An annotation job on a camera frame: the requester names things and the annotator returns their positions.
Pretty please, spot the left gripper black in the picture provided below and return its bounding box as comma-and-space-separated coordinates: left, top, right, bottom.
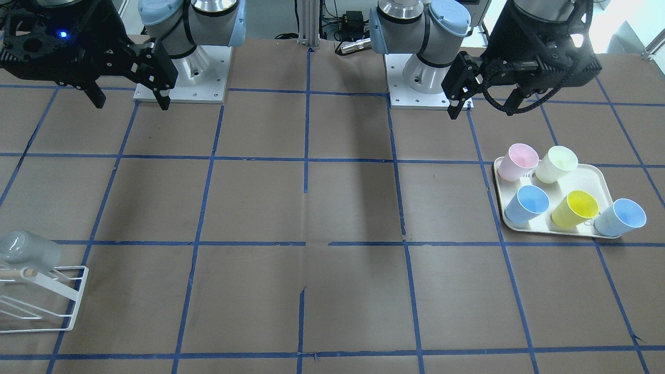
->
442, 1, 602, 120

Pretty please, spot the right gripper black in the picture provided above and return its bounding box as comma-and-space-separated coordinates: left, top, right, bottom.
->
2, 1, 178, 111

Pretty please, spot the white frosted plastic cup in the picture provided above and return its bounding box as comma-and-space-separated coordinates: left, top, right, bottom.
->
1, 230, 62, 274

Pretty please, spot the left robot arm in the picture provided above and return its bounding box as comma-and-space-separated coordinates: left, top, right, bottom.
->
369, 1, 602, 120

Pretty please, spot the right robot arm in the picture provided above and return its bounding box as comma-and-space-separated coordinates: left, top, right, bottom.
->
2, 1, 246, 110

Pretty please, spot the pink plastic cup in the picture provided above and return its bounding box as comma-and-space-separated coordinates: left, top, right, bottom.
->
497, 143, 540, 182

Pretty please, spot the pale green plastic cup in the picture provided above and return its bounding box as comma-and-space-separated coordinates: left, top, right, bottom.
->
534, 146, 579, 184

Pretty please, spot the blue cup on tray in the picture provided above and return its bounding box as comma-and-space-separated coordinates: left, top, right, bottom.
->
504, 185, 550, 223

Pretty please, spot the yellow plastic cup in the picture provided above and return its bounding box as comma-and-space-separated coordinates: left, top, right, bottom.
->
551, 190, 600, 230

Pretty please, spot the blue cup at tray edge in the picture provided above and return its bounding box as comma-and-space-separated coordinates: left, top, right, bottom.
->
593, 198, 647, 237

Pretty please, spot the beige plastic tray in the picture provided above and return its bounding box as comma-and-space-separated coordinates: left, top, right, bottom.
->
492, 157, 622, 239

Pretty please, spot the black power adapter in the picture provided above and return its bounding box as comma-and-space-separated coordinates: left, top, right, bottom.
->
339, 10, 365, 34

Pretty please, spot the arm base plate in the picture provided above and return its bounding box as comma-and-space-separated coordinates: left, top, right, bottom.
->
134, 46, 232, 104
384, 53, 458, 110

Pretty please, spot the silver cable connector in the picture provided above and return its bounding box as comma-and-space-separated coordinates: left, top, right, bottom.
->
335, 37, 372, 56

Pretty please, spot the aluminium frame post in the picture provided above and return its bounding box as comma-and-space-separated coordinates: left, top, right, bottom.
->
296, 0, 321, 50

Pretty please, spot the white wire cup rack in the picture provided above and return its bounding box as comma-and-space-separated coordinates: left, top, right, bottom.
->
1, 265, 89, 335

